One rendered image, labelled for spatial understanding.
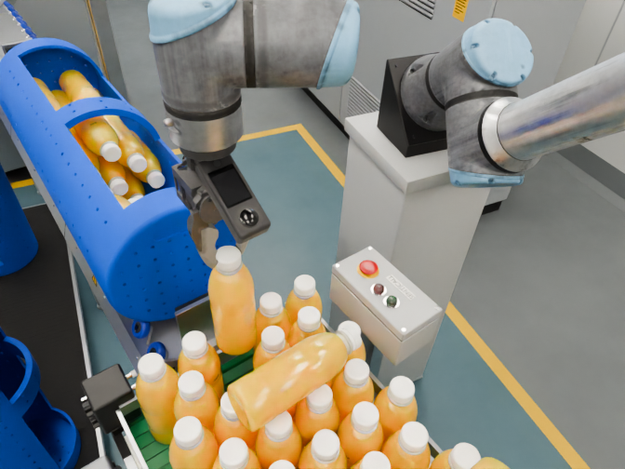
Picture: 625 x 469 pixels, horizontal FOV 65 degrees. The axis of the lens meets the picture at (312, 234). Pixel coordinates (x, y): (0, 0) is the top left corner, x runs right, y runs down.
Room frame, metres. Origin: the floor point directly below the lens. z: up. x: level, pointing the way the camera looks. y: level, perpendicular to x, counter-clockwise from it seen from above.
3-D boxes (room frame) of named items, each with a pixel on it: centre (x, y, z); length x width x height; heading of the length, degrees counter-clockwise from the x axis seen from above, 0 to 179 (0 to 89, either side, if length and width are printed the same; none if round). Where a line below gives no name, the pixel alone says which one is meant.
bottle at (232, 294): (0.51, 0.12, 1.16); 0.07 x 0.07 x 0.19
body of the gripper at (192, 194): (0.53, 0.14, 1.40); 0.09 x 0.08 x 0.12; 39
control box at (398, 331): (0.61, -0.14, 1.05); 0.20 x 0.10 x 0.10; 39
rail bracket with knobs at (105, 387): (0.43, 0.34, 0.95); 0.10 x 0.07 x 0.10; 129
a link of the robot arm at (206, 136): (0.52, 0.14, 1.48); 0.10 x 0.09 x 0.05; 129
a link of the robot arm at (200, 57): (0.53, 0.14, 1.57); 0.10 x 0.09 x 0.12; 98
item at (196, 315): (0.59, 0.21, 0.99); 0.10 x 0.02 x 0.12; 129
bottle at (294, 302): (0.60, 0.01, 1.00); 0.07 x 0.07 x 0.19
